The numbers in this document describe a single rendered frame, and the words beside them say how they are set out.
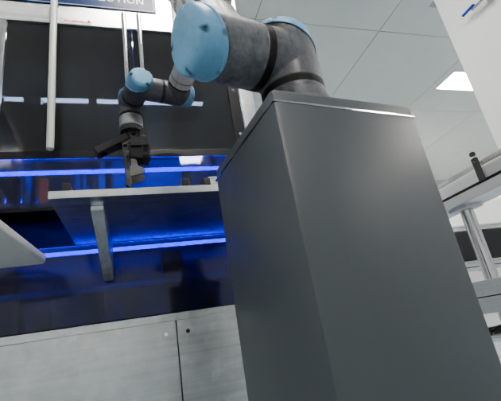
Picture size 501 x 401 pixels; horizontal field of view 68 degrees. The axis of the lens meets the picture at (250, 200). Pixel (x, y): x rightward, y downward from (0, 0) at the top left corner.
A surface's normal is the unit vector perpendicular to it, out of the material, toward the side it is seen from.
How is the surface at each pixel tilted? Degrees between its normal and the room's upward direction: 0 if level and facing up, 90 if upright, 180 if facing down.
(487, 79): 90
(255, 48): 123
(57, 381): 90
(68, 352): 90
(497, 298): 90
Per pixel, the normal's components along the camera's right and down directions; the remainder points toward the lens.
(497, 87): -0.95, 0.05
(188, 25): -0.81, 0.06
